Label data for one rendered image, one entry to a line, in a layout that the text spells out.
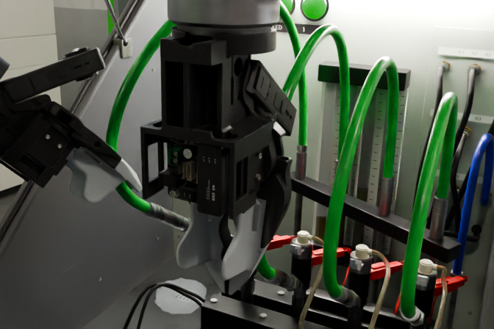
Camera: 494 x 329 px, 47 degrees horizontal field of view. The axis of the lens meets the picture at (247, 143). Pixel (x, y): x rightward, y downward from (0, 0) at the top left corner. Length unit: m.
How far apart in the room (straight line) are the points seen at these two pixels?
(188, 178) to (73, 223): 0.61
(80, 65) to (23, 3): 3.10
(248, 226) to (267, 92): 0.10
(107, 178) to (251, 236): 0.26
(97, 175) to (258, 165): 0.29
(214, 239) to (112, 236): 0.63
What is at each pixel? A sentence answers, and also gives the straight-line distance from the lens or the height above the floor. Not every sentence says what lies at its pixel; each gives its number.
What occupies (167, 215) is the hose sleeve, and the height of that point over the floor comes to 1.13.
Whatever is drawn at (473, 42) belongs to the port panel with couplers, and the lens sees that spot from 0.94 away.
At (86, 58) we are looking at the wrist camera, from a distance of 0.66.
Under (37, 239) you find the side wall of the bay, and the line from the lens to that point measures 0.93.
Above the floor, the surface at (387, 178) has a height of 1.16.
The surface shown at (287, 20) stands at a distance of 0.86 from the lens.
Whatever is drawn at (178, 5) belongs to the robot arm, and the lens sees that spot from 0.37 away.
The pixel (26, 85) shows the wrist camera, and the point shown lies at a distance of 0.64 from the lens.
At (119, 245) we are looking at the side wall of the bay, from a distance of 1.10.
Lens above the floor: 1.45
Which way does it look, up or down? 18 degrees down
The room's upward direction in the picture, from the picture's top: 2 degrees clockwise
